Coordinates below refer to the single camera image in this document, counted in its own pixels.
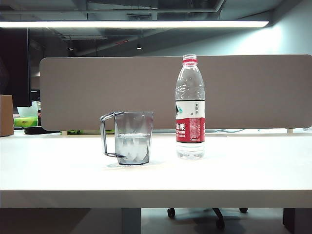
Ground black office chair base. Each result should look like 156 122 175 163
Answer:
167 207 249 230

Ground green flat object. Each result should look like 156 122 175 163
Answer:
67 129 115 135

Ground black monitor base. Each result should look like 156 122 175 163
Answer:
24 127 61 135

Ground clear plastic mug with handle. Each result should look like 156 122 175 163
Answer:
99 111 154 166

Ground green tissue box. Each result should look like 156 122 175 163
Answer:
14 116 39 128

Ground white paper tissue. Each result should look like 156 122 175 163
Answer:
17 101 41 117

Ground long ceiling light strip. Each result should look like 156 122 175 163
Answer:
0 20 270 28

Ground brown cardboard box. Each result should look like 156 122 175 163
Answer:
0 94 15 137

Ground dark table leg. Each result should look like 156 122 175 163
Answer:
283 208 312 234

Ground brown desk divider panel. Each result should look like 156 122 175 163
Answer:
39 54 312 131

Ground mineral water bottle red label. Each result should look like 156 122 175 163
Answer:
175 54 206 161

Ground black monitor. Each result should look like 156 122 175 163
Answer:
0 27 32 107

